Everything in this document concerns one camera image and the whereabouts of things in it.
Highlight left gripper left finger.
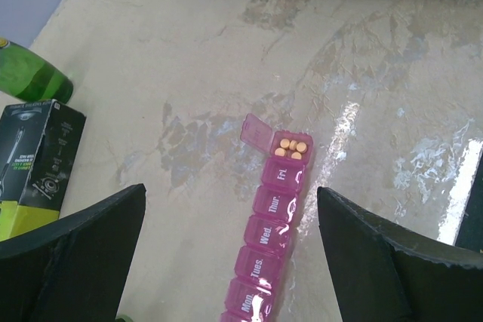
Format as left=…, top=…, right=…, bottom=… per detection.
left=1, top=184, right=146, bottom=321

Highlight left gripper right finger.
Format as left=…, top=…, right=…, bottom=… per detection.
left=317, top=187, right=482, bottom=321

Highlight pink weekly pill organizer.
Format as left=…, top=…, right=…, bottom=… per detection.
left=220, top=114, right=314, bottom=321

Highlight orange pills in organizer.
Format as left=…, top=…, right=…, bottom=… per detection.
left=274, top=139, right=308, bottom=160

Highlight green lid small jar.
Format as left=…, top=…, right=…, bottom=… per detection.
left=115, top=314, right=133, bottom=322

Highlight green black product box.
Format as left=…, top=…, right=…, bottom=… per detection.
left=0, top=100, right=86, bottom=241

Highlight green glass bottle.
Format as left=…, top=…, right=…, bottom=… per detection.
left=1, top=38, right=74, bottom=103

